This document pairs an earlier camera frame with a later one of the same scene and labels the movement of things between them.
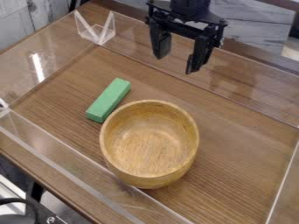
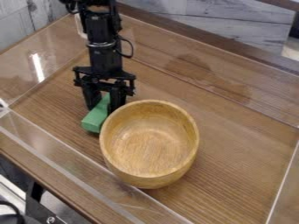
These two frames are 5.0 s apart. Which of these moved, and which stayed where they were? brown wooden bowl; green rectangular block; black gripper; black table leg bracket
Moved: black gripper; green rectangular block
Stayed: brown wooden bowl; black table leg bracket
